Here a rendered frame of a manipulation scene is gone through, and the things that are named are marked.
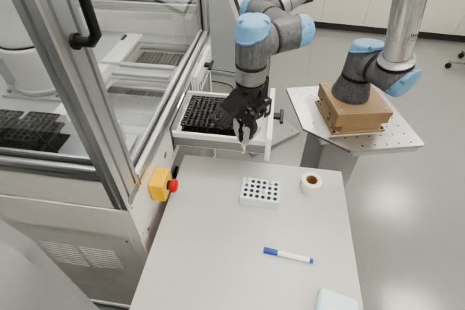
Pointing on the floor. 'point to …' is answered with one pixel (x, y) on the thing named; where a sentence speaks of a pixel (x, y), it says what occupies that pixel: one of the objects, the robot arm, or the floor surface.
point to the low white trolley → (248, 242)
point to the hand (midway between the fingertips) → (241, 142)
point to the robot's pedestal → (335, 156)
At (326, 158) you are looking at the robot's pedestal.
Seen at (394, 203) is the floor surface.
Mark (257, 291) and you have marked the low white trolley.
